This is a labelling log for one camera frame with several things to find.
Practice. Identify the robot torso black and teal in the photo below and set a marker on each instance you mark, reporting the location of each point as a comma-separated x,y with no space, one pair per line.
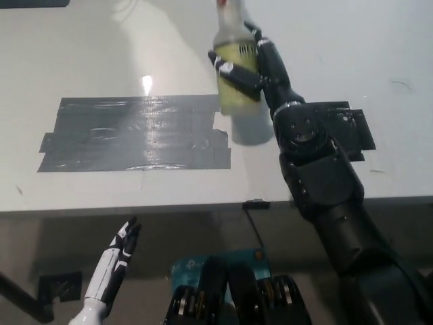
236,298

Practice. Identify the large grey duct tape patch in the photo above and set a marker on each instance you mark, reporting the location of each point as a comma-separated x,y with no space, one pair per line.
135,135

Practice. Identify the black tape square marker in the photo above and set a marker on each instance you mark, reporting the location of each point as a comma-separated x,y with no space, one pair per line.
355,132

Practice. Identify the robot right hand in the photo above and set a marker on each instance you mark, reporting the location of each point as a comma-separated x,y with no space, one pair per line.
270,67

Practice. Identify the black metal table leg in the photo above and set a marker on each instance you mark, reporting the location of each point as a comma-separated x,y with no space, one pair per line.
23,296

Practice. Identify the spray bottle with yellow liquid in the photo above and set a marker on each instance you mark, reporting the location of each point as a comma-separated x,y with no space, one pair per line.
236,61

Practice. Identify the dark flat box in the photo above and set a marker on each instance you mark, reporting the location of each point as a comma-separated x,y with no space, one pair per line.
34,2

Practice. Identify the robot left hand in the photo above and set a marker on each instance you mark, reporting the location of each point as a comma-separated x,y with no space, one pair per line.
116,260

